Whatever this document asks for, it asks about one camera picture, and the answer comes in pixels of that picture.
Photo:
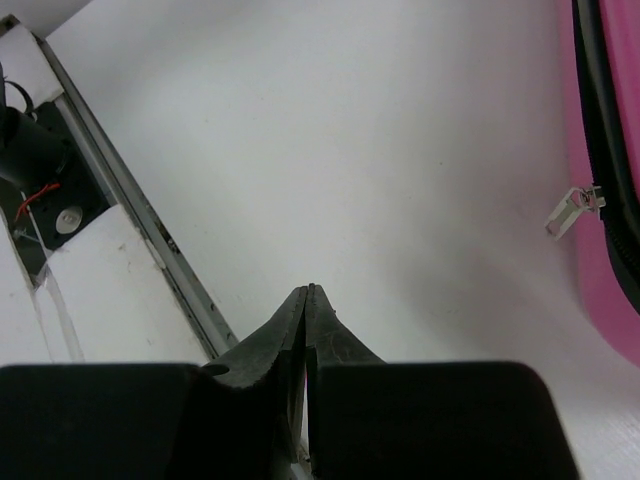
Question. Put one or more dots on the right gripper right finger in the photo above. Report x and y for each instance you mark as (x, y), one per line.
(328, 342)

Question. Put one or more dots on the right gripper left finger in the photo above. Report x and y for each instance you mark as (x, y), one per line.
(264, 384)

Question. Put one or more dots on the pink kids suitcase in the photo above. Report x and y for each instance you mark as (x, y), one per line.
(599, 43)

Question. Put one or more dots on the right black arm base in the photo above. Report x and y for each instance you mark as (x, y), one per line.
(64, 212)

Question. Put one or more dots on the aluminium rail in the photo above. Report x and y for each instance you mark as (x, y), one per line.
(119, 186)

